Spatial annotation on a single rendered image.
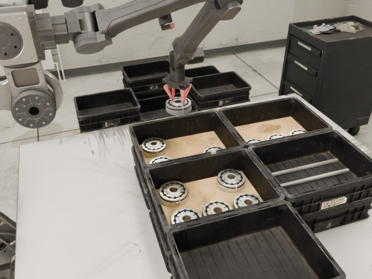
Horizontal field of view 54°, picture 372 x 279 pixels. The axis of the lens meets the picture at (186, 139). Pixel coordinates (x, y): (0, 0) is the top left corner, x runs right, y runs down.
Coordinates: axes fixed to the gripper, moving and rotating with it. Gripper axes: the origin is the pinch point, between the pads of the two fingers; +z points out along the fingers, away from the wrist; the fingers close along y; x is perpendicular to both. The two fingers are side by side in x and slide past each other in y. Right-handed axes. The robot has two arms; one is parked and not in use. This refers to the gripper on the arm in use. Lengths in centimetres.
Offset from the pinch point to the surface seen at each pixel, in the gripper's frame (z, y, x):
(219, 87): 52, 30, -124
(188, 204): 23.2, -18.9, 29.9
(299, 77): 47, -22, -157
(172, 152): 22.2, 0.6, 5.3
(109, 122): 50, 73, -43
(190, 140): 21.9, -2.4, -5.6
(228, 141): 18.0, -19.8, -6.2
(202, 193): 23.0, -21.0, 22.6
